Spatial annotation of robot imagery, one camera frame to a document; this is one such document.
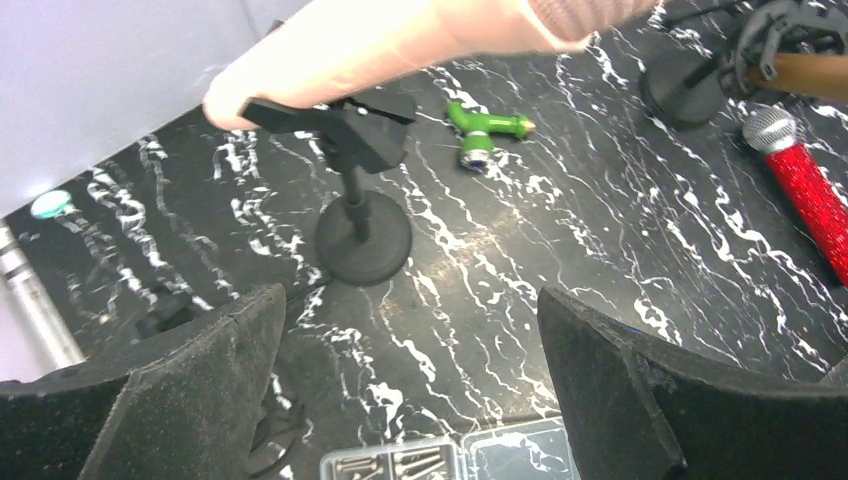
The black round base clip stand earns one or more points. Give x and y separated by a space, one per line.
364 237

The red glitter microphone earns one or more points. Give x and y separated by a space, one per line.
774 133

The green hose splitter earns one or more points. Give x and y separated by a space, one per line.
476 129

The black round base shock stand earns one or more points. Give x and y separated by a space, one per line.
686 90

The gold microphone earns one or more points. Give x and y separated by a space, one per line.
820 76

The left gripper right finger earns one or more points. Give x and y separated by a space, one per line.
635 406

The clear plastic screw box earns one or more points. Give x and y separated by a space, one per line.
537 449

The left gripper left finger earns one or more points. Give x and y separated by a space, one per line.
183 404

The pink microphone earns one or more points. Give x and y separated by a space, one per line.
332 49

